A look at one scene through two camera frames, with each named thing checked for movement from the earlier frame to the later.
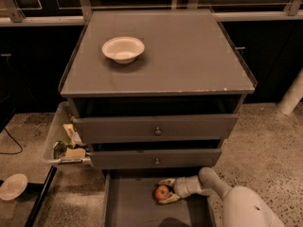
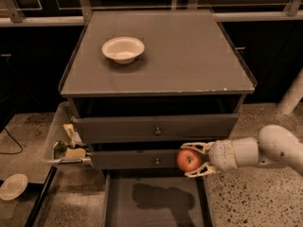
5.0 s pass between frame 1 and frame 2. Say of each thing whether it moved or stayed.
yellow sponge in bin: stayed
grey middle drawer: stayed
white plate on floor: stayed
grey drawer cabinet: stayed
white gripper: moved
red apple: moved
